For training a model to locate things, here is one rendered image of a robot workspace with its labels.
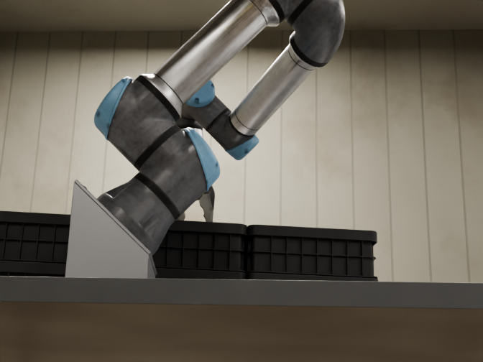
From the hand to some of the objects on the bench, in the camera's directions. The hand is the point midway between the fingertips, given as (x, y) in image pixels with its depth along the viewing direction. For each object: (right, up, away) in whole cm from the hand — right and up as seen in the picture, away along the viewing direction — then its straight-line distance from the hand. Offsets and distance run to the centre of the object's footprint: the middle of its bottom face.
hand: (195, 227), depth 188 cm
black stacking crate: (+24, -28, +5) cm, 37 cm away
